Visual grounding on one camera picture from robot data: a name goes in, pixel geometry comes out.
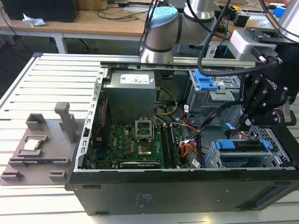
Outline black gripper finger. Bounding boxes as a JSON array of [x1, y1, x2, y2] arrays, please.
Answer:
[[247, 109, 283, 127], [236, 74, 269, 132]]

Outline red disk wire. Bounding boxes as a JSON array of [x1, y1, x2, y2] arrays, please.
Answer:
[[236, 131, 255, 141]]

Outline hard disk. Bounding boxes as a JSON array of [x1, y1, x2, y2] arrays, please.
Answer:
[[214, 139, 271, 164]]

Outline metal disk bay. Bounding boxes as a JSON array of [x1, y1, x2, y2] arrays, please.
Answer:
[[204, 126, 292, 169]]

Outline black RAM slot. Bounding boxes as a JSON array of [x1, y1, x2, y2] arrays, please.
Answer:
[[170, 125, 181, 168], [161, 125, 172, 168]]

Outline grey metal drive cage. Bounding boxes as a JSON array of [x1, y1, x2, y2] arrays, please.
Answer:
[[186, 69, 245, 126]]

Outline blue plastic drive latch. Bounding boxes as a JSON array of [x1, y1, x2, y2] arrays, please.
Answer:
[[193, 70, 218, 91]]

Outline clear plastic bag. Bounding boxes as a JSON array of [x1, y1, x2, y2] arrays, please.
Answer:
[[258, 18, 273, 28]]

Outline blue cardboard box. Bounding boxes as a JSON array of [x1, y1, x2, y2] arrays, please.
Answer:
[[273, 6, 287, 17]]

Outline black device yellow part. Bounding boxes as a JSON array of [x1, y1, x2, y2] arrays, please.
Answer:
[[233, 6, 251, 28]]

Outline locking lever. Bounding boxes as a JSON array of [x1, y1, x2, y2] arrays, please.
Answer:
[[151, 117, 157, 140]]

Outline grey power supply unit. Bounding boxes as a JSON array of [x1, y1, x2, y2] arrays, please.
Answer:
[[102, 70, 157, 119]]

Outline black open PC case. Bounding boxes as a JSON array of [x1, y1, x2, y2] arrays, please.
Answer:
[[65, 61, 299, 217]]

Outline green motherboard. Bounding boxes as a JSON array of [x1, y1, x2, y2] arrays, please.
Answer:
[[93, 123, 185, 170]]

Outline wooden desk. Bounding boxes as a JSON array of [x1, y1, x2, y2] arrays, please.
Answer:
[[0, 0, 281, 55]]

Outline grey parts rack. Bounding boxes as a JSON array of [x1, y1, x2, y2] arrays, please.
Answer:
[[0, 102, 82, 186]]

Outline silver CPU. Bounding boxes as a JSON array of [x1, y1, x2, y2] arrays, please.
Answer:
[[23, 139, 40, 151]]

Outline large black box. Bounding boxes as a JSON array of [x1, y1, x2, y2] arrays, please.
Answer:
[[1, 0, 79, 23]]

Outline crumpled white paper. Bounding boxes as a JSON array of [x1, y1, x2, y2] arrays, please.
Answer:
[[22, 13, 47, 27]]

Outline grey camera bracket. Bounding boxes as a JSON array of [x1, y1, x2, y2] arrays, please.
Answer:
[[282, 102, 297, 126]]

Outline black sleeved wire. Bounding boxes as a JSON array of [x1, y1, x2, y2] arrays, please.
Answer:
[[197, 100, 243, 140]]

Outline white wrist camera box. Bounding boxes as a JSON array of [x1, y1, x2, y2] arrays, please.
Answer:
[[228, 29, 260, 61]]

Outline black camera cable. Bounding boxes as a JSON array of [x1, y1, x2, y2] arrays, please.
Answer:
[[197, 0, 283, 78]]

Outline yellow black power wires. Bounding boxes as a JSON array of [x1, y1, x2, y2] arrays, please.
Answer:
[[155, 86, 178, 116]]

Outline orange red wire bundle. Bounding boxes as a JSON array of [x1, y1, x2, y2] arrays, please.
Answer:
[[180, 142, 199, 160]]

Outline white grey wire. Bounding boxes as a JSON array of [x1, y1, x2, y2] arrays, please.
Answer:
[[153, 115, 189, 127]]

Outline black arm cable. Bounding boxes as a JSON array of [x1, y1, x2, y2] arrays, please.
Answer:
[[138, 0, 159, 53]]

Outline thin red fan wire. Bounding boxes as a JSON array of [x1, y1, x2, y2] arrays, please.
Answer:
[[92, 98, 108, 141]]

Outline black cables on desk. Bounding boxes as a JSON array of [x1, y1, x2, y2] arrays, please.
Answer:
[[97, 6, 150, 23]]

